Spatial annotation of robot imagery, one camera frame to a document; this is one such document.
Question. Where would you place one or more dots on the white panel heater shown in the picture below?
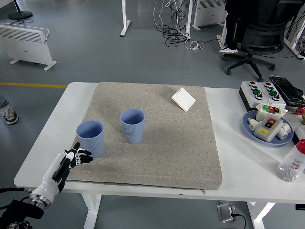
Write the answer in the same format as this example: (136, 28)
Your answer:
(209, 14)
(23, 45)

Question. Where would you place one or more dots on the white four-button control box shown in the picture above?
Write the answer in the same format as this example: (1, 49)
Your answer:
(281, 101)

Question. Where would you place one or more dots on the silver foot pedal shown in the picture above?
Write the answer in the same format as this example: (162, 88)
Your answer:
(225, 212)

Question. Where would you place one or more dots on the person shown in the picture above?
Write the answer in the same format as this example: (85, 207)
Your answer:
(231, 31)

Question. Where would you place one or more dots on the black plastic tray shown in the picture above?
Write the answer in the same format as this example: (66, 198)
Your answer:
(286, 88)

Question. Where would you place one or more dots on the black table control panel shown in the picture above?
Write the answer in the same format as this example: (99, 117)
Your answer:
(300, 207)

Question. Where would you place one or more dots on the white desk frame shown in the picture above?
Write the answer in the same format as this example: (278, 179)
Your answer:
(289, 40)

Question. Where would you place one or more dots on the beige red rocker switch box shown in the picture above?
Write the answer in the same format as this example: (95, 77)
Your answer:
(264, 133)

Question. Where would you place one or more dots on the white desk leg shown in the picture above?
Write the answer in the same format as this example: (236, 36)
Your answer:
(189, 21)
(125, 23)
(220, 40)

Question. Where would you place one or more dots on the black fan stand base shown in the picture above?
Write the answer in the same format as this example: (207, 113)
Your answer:
(20, 15)

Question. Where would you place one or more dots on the grey-brown mat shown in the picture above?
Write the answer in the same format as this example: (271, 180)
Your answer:
(155, 143)

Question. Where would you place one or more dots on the white green-red button switch box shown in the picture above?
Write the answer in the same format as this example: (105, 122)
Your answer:
(261, 114)

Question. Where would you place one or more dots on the blue ribbed cup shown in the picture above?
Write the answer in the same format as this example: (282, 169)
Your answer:
(91, 143)
(133, 133)

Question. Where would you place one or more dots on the white three-button control box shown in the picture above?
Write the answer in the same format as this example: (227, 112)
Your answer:
(247, 95)

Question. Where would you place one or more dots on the white table leg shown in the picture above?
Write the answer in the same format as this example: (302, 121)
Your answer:
(91, 210)
(257, 217)

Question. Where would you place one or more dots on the white pipe fitting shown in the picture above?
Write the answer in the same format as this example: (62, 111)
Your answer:
(284, 131)
(252, 124)

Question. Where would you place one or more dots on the small white box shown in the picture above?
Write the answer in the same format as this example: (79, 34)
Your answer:
(300, 132)

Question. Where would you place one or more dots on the black office chair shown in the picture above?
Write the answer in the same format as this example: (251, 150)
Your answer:
(262, 40)

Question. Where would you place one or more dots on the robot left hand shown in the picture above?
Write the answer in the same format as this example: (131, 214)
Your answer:
(51, 181)

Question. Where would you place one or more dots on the red shiny object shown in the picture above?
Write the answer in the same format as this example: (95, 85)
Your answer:
(301, 111)

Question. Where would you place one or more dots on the clear red-capped bead bottle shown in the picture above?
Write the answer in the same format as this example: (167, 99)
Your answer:
(290, 164)

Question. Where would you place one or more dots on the brown object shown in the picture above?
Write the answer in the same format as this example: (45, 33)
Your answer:
(303, 119)

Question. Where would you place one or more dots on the white wall switch plate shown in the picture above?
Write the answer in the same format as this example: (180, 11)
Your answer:
(183, 99)

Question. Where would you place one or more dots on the blue plate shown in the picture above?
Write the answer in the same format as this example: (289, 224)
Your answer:
(267, 142)

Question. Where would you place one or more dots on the person's foot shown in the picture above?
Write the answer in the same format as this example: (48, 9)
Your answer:
(9, 115)

